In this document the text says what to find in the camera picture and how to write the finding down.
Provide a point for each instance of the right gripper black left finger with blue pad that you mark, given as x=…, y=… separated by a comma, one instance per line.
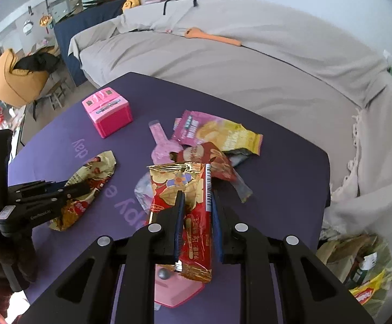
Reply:
x=113, y=280

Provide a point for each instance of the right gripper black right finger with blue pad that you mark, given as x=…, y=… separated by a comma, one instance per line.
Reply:
x=281, y=281

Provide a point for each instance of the cream red wrapper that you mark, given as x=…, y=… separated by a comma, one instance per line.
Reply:
x=95, y=173

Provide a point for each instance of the red gold snack wrapper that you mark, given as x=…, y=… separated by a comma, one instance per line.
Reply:
x=194, y=180

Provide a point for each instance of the pink drink pouch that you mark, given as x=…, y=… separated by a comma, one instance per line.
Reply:
x=164, y=146

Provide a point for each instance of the dark red chip bag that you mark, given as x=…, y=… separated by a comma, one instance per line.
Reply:
x=221, y=166

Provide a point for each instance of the pink yellow chip bag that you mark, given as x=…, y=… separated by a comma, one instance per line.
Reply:
x=195, y=128

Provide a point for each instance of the pink hexagonal lidded box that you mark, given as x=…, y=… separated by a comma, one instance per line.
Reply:
x=172, y=289

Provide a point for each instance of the yellow jacket on chair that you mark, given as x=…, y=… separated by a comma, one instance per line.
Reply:
x=19, y=87

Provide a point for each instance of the pink square tissue box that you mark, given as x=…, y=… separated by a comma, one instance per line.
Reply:
x=108, y=111

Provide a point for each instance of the grey cloth covered sofa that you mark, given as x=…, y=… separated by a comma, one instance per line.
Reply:
x=292, y=68

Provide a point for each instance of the yellow plush toy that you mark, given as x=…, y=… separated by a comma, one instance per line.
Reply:
x=129, y=4

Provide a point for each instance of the orange back scratcher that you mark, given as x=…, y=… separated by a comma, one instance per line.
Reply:
x=195, y=33

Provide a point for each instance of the white wall socket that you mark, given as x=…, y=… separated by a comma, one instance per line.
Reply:
x=388, y=57

